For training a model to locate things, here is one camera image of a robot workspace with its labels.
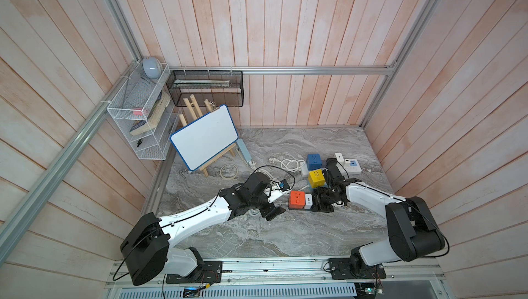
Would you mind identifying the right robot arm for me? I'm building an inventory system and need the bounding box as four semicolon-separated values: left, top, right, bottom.
311;178;448;269

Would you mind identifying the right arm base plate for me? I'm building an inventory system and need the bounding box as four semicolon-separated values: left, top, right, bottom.
323;256;386;280

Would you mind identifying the blue cube socket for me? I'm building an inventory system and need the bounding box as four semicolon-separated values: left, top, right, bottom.
306;153;323;171

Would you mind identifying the wooden block on shelf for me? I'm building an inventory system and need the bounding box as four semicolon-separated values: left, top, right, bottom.
129;91;171;136

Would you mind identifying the white power strip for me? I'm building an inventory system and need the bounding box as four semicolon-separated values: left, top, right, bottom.
301;160;362;177

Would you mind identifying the black power strip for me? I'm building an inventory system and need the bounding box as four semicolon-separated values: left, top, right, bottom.
288;204;334;213

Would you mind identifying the grey round speaker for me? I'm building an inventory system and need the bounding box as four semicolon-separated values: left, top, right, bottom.
142;57;163;80

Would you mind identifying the wooden easel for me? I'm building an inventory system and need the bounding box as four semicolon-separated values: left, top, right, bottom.
170;95;239;176

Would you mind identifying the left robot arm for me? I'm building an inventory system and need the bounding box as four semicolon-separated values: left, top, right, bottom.
120;171;291;286

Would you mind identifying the white wire shelf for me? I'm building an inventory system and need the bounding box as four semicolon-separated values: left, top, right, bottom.
107;62;179;160

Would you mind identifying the white 66W charger plug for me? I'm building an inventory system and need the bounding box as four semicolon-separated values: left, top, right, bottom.
304;193;313;210

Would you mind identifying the whiteboard with blue frame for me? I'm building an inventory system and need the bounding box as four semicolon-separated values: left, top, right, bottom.
170;105;239;171

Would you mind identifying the white coiled cable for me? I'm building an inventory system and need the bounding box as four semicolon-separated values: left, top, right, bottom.
249;156;310;188

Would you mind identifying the red cube socket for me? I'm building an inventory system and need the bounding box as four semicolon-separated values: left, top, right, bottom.
288;190;306;210

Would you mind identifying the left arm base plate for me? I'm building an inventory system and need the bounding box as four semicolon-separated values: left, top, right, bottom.
165;260;223;285

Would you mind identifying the yellow cube socket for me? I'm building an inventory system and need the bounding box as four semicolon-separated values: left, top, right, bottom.
307;169;326;188

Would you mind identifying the black mesh basket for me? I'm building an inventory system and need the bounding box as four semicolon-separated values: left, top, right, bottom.
166;69;245;108

